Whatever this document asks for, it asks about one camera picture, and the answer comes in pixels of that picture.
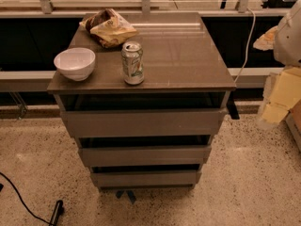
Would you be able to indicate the grey bottom drawer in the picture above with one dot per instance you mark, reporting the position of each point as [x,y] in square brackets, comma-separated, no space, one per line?
[157,178]

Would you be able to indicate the grey top drawer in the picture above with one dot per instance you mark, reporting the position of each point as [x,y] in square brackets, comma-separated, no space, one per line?
[143,123]

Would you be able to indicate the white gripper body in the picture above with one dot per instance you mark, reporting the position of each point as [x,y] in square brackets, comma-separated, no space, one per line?
[289,42]

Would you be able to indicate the yellow brown chip bag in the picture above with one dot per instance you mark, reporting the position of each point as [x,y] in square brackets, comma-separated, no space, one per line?
[108,28]

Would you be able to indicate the grey middle drawer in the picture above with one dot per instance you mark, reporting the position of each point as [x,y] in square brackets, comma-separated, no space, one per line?
[143,156]

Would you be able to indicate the cardboard box at right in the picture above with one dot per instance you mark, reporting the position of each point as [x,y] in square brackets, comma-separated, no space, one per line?
[293,121]

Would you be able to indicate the green white soda can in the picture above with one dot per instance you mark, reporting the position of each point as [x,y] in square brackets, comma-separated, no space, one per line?
[132,62]

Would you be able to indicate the grey drawer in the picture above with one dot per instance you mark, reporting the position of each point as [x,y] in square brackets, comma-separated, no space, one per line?
[143,123]
[157,178]
[143,156]

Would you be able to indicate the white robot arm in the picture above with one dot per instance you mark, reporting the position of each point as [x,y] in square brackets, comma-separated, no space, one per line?
[287,44]

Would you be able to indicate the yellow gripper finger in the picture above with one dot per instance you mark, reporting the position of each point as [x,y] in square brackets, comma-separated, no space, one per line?
[270,116]
[266,41]

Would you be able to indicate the white bowl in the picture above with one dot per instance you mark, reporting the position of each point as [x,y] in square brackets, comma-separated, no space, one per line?
[76,64]

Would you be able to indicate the grey drawer cabinet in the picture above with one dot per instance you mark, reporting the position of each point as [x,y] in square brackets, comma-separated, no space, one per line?
[183,70]

